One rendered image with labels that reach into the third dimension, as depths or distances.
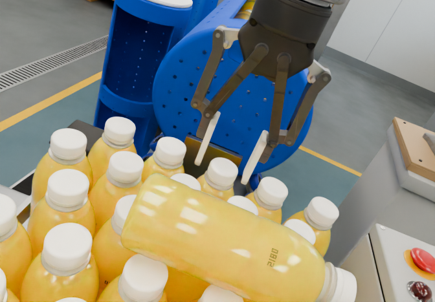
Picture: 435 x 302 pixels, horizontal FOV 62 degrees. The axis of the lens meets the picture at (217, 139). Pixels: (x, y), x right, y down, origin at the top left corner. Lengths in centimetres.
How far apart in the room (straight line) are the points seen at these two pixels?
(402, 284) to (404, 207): 59
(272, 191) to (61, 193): 25
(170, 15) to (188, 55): 76
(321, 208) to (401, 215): 59
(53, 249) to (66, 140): 15
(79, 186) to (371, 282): 36
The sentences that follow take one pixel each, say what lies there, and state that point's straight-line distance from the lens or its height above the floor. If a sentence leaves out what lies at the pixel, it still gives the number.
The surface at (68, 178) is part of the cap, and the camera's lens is 40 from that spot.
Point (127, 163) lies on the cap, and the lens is 43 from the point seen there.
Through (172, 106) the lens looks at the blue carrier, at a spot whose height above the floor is 106.
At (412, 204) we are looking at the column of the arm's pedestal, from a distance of 105.
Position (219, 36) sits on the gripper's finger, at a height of 126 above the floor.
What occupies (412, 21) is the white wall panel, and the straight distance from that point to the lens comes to 593.
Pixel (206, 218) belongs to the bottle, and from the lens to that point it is 30.
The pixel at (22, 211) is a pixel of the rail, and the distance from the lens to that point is 54.
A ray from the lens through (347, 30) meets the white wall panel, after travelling 587.
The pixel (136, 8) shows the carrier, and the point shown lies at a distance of 136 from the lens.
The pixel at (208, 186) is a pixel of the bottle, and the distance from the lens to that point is 48.
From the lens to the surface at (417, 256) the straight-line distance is 52.
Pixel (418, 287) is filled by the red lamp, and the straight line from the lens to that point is 48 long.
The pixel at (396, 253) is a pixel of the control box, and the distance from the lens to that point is 52.
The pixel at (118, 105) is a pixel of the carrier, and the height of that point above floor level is 59.
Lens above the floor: 137
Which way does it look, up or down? 32 degrees down
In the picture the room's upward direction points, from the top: 22 degrees clockwise
